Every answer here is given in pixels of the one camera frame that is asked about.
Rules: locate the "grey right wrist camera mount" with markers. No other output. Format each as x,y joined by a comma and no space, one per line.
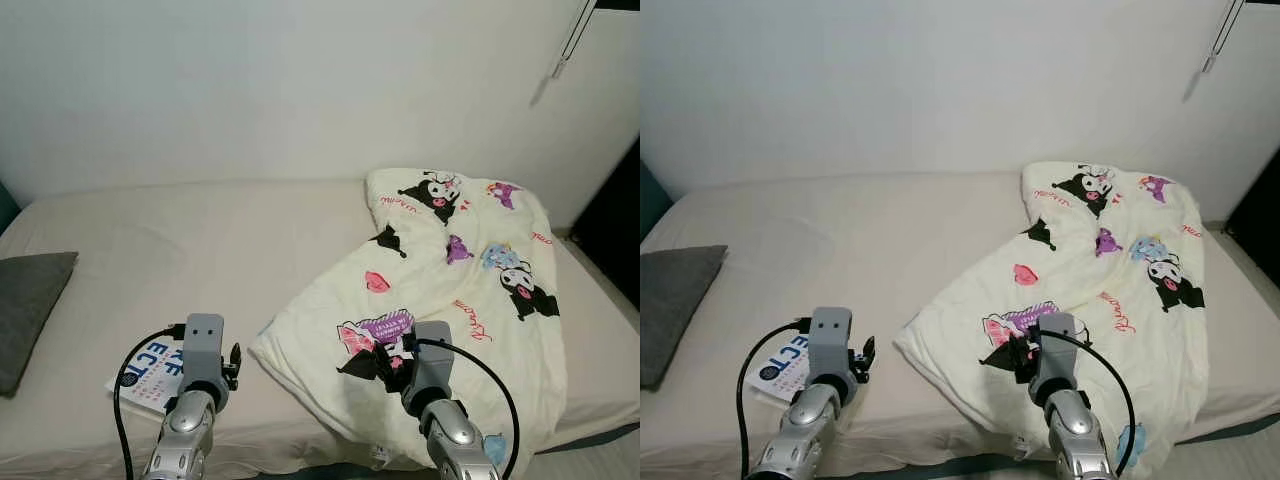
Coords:
1058,352
432,360

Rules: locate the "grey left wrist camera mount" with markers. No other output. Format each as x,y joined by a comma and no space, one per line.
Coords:
830,345
204,350

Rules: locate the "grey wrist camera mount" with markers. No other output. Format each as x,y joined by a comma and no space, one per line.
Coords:
432,360
830,345
1058,352
204,350

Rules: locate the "white book blue lettering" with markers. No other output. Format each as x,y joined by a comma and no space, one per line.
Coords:
780,368
150,375

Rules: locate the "cream cartoon print quilt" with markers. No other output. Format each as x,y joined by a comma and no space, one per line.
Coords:
1100,285
440,290

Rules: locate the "grey pillow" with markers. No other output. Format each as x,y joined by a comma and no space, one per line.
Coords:
30,310
675,305

